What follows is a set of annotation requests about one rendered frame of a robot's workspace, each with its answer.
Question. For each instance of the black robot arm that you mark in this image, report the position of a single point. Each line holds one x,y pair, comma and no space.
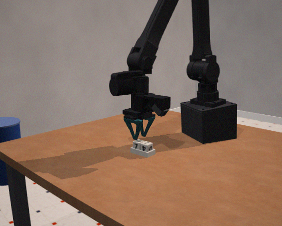
142,56

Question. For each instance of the white rectangular tray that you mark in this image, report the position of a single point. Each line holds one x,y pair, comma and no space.
142,153

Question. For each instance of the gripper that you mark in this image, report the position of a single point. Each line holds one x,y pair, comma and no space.
137,118

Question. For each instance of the white number cube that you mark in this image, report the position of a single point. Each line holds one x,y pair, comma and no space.
146,146
137,144

